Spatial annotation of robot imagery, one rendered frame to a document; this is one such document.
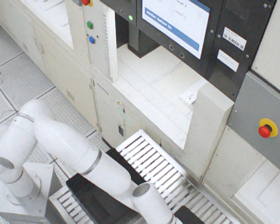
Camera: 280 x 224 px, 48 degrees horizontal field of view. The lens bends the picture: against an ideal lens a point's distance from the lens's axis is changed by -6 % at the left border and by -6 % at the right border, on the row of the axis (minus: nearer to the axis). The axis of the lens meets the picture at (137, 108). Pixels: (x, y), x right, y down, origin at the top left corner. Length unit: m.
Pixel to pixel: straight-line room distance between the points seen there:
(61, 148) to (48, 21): 1.52
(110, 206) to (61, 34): 1.13
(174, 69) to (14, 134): 1.14
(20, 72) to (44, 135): 2.36
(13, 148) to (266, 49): 0.74
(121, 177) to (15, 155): 0.30
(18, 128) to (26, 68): 2.27
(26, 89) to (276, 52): 2.46
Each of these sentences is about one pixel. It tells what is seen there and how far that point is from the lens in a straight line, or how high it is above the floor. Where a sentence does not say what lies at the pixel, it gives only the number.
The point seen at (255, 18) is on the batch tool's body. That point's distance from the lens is 0.87.
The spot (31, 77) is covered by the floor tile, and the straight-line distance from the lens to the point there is 3.12.
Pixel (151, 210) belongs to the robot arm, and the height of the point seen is 1.29.
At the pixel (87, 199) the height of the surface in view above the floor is 0.77.
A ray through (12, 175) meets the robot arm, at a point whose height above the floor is 1.00.
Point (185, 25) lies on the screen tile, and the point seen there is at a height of 1.56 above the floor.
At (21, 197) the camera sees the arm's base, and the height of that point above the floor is 0.78.
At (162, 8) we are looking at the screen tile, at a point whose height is 1.57.
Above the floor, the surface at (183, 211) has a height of 1.06.
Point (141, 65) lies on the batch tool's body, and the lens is 1.87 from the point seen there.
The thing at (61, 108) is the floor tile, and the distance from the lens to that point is 2.82.
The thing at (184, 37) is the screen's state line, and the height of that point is 1.52.
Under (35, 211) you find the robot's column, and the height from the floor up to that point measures 0.76.
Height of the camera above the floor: 2.25
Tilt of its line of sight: 55 degrees down
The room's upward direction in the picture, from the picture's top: straight up
